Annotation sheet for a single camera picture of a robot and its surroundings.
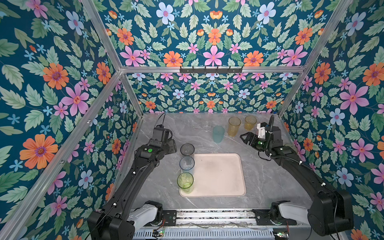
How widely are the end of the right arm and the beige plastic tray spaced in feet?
0.75

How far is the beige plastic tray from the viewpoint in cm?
83

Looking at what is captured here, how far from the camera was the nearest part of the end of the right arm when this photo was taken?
64 centimetres
